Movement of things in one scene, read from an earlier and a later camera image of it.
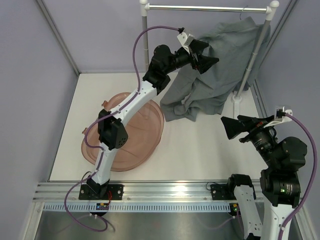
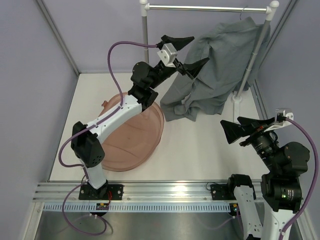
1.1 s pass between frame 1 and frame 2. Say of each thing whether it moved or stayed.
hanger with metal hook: stayed
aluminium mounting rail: stayed
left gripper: moved
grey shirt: stayed
